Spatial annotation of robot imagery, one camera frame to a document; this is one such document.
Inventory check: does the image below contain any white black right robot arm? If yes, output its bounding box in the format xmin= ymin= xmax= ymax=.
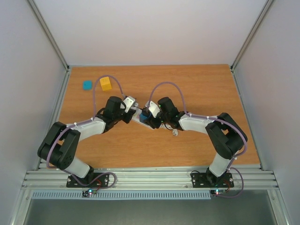
xmin=139 ymin=97 xmax=248 ymax=187

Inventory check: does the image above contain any grey slotted cable duct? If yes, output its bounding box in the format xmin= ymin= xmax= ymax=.
xmin=31 ymin=190 xmax=211 ymax=200

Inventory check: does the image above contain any cyan plug adapter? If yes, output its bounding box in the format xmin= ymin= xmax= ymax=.
xmin=82 ymin=80 xmax=93 ymax=90

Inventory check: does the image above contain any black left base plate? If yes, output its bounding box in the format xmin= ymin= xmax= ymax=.
xmin=66 ymin=172 xmax=110 ymax=188

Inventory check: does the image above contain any left small circuit board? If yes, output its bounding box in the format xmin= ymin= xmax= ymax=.
xmin=82 ymin=189 xmax=98 ymax=198

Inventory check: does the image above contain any aluminium corner post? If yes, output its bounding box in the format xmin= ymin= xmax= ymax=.
xmin=230 ymin=0 xmax=275 ymax=73
xmin=26 ymin=0 xmax=69 ymax=71

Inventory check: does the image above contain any right aluminium corner post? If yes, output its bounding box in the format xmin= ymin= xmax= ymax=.
xmin=230 ymin=0 xmax=275 ymax=73

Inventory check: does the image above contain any small circuit board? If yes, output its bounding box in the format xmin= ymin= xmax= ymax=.
xmin=210 ymin=189 xmax=228 ymax=196
xmin=82 ymin=189 xmax=98 ymax=198

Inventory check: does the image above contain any white power strip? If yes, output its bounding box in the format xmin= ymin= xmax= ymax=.
xmin=131 ymin=110 xmax=172 ymax=130

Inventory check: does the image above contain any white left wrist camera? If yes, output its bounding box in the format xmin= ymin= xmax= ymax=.
xmin=123 ymin=96 xmax=138 ymax=113

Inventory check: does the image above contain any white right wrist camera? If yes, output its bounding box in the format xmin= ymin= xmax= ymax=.
xmin=145 ymin=101 xmax=161 ymax=118

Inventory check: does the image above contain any white coiled power cord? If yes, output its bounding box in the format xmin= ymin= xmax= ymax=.
xmin=164 ymin=124 xmax=180 ymax=137

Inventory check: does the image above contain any right small circuit board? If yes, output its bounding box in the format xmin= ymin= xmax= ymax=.
xmin=210 ymin=189 xmax=228 ymax=196

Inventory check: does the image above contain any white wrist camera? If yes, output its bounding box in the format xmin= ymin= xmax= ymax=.
xmin=145 ymin=101 xmax=161 ymax=118
xmin=123 ymin=96 xmax=138 ymax=113

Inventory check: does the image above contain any yellow cube socket adapter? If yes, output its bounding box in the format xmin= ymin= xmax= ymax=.
xmin=99 ymin=76 xmax=112 ymax=91

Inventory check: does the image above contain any left aluminium corner post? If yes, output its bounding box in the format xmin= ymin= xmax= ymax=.
xmin=26 ymin=0 xmax=69 ymax=71

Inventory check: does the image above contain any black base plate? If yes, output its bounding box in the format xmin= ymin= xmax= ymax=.
xmin=190 ymin=169 xmax=234 ymax=188
xmin=66 ymin=172 xmax=110 ymax=188

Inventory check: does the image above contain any aluminium front rail frame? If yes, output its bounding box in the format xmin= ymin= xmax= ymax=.
xmin=22 ymin=165 xmax=279 ymax=190

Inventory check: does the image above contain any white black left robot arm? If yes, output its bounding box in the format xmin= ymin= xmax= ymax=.
xmin=37 ymin=96 xmax=136 ymax=187

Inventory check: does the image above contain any dark blue cube adapter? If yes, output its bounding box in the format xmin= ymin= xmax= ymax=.
xmin=139 ymin=113 xmax=151 ymax=123

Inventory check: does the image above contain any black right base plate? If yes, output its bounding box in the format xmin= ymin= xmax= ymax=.
xmin=190 ymin=169 xmax=234 ymax=188

